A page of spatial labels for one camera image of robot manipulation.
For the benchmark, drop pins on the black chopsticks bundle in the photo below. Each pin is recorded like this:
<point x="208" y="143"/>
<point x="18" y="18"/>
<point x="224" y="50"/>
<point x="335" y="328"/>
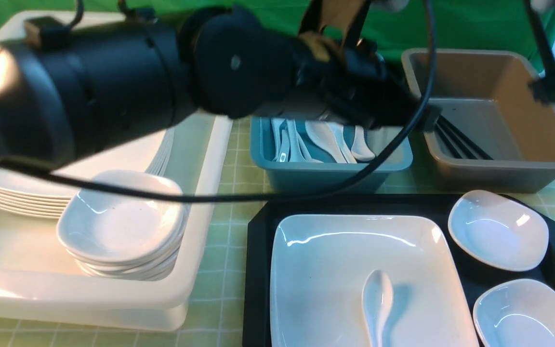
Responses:
<point x="460" y="146"/>

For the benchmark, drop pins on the stack of white small bowls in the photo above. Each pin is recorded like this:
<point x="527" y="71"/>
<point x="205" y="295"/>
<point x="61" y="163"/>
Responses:
<point x="120" y="237"/>

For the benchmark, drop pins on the large white plastic tub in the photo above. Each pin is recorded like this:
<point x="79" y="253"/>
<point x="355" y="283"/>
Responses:
<point x="39" y="279"/>

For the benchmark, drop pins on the white spoons pile in bin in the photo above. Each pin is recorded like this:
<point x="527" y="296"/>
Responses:
<point x="290" y="145"/>

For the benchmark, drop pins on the black serving tray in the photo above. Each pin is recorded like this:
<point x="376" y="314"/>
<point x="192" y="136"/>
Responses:
<point x="475" y="277"/>

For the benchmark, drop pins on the white ceramic soup spoon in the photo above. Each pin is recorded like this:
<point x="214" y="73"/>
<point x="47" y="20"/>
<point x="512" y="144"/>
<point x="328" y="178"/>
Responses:
<point x="377" y="299"/>

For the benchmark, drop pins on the stack of white square plates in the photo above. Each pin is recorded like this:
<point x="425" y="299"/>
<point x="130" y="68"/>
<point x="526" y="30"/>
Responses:
<point x="147" y="154"/>

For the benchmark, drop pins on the green backdrop cloth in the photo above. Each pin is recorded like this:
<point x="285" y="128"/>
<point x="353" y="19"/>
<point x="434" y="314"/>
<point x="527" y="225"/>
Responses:
<point x="460" y="24"/>

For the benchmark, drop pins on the white small bowl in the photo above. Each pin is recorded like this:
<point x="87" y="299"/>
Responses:
<point x="518" y="313"/>
<point x="499" y="232"/>

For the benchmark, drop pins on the large white square rice plate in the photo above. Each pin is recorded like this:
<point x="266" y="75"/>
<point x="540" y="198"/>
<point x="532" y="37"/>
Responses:
<point x="320" y="264"/>

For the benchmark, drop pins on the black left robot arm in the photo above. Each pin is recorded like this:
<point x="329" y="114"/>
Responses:
<point x="70" y="93"/>

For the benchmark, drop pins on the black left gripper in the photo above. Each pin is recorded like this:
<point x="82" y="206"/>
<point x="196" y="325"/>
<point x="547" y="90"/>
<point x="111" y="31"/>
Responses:
<point x="351" y="86"/>

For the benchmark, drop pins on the teal plastic bin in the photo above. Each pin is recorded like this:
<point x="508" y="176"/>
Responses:
<point x="306" y="177"/>

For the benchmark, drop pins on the brown plastic bin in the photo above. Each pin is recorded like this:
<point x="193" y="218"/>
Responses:
<point x="485" y="95"/>

